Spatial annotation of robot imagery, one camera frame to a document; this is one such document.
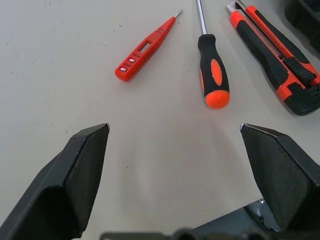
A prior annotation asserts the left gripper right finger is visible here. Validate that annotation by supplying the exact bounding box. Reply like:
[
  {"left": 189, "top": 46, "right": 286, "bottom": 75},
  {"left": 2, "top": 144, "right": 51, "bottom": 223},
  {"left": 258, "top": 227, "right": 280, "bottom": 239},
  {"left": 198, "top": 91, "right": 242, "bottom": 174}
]
[{"left": 239, "top": 122, "right": 320, "bottom": 235}]

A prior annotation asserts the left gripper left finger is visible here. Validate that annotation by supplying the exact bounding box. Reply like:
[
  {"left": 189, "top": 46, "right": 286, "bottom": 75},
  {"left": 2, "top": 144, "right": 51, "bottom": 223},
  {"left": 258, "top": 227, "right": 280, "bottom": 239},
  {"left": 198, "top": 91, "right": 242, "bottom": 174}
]
[{"left": 0, "top": 122, "right": 111, "bottom": 240}]

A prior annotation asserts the black orange handle screwdriver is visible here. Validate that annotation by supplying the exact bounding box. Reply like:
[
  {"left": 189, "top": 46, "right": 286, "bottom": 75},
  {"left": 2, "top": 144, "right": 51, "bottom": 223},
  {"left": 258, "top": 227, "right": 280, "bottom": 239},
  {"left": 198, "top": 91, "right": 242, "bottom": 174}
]
[{"left": 195, "top": 0, "right": 231, "bottom": 109}]

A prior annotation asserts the orange black utility knife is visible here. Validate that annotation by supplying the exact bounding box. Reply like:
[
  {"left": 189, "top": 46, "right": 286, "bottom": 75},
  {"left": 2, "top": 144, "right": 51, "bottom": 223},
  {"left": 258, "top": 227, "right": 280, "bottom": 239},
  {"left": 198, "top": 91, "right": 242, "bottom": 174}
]
[{"left": 226, "top": 0, "right": 320, "bottom": 116}]

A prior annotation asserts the orange voltage tester pen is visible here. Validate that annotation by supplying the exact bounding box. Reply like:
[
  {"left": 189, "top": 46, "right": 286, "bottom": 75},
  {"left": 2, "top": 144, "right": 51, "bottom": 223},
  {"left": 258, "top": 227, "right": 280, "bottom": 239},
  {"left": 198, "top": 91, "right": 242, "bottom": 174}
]
[{"left": 114, "top": 9, "right": 184, "bottom": 82}]

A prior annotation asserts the black tool case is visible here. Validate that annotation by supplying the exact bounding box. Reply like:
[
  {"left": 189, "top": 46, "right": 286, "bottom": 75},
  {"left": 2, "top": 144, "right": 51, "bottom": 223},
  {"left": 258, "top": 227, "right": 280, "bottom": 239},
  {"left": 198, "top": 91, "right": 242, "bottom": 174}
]
[{"left": 284, "top": 0, "right": 320, "bottom": 55}]

